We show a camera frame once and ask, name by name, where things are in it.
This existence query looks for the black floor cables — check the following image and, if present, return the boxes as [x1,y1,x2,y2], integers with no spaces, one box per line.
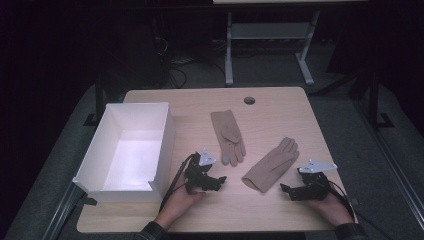
[151,33,228,89]

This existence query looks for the grey metal table frame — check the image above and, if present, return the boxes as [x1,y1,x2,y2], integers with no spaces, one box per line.
[224,9,322,88]

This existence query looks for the white open box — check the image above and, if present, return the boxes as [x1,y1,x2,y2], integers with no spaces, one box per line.
[72,101,177,204]

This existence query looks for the black metal stand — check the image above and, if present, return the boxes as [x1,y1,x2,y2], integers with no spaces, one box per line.
[348,64,396,132]
[82,63,108,128]

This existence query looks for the aluminium rail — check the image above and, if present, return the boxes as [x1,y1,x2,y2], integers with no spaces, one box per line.
[353,98,424,223]
[41,181,86,240]

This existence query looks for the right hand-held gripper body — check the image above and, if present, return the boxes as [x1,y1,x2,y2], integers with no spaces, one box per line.
[293,159,339,202]

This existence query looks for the person's right hand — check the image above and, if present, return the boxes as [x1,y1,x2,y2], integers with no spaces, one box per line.
[307,186,355,228]

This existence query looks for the person's left hand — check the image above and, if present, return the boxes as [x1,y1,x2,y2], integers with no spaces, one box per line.
[154,172,207,231]

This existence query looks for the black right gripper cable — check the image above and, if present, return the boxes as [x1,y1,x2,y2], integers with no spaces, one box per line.
[321,178,389,240]

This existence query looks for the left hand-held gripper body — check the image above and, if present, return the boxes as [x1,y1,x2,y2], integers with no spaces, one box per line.
[183,148,217,195]

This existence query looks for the beige knit glove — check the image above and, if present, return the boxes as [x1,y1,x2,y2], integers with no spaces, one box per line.
[241,136,301,194]
[210,109,247,168]

